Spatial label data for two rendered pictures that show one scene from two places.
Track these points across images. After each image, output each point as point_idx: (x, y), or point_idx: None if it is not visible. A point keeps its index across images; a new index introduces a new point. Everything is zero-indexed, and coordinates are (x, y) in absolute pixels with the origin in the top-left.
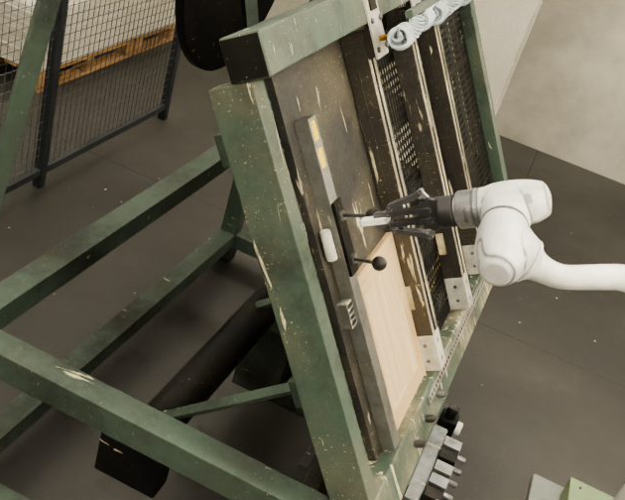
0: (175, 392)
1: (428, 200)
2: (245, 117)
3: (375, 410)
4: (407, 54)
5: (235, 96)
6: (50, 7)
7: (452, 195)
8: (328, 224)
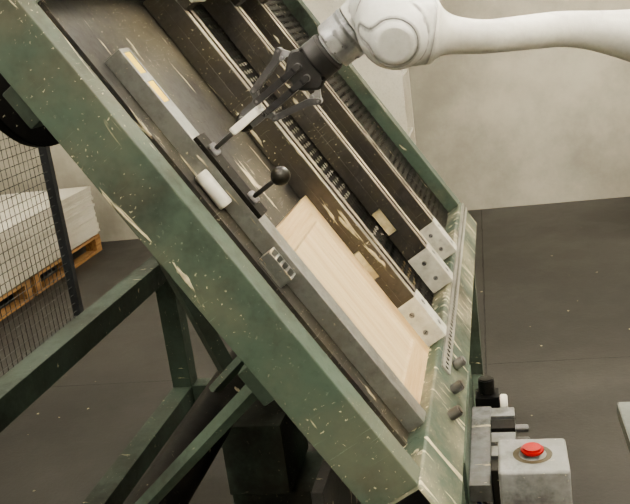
0: (133, 503)
1: (292, 55)
2: (16, 31)
3: (374, 380)
4: (243, 30)
5: None
6: None
7: (317, 34)
8: (203, 166)
